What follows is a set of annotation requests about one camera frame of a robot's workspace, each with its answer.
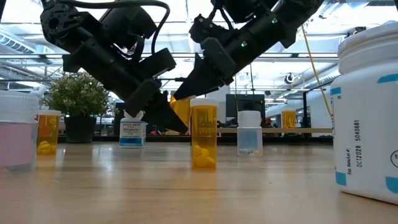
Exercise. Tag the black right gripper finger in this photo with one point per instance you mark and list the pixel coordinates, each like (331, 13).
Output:
(205, 81)

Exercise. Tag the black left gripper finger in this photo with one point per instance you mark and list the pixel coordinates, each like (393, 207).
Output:
(161, 115)

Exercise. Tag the wide amber pill bottle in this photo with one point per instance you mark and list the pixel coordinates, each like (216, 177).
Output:
(180, 109)
(288, 119)

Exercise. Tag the white Melatonin supplement bottle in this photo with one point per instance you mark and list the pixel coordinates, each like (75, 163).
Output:
(367, 124)
(132, 133)

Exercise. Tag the tall amber pill bottle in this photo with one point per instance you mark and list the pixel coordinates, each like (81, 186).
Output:
(204, 133)

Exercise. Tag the clear white-capped pill bottle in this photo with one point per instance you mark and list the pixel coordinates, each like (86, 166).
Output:
(249, 137)

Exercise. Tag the narrow amber pill bottle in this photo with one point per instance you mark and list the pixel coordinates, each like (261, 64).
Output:
(48, 130)

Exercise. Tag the translucent pink pill bottle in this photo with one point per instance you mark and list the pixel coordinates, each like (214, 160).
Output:
(18, 146)

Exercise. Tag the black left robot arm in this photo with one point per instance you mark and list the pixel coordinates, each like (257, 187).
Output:
(62, 21)

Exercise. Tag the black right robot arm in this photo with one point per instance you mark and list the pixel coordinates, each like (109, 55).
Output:
(295, 12)

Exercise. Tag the long ceiling light strip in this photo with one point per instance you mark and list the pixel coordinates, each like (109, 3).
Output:
(280, 56)

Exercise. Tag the green bushy plant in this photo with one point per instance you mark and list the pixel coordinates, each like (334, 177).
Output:
(74, 96)

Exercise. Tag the black computer monitor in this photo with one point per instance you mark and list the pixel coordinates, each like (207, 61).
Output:
(245, 104)

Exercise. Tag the black plant pot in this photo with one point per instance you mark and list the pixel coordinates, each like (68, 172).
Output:
(80, 129)

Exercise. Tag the white robot figure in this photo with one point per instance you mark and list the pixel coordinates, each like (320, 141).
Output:
(38, 91)

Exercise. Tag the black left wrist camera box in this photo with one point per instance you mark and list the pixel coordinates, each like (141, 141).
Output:
(155, 63)

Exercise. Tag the ceiling air duct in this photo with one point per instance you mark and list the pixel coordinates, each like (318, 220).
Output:
(15, 43)

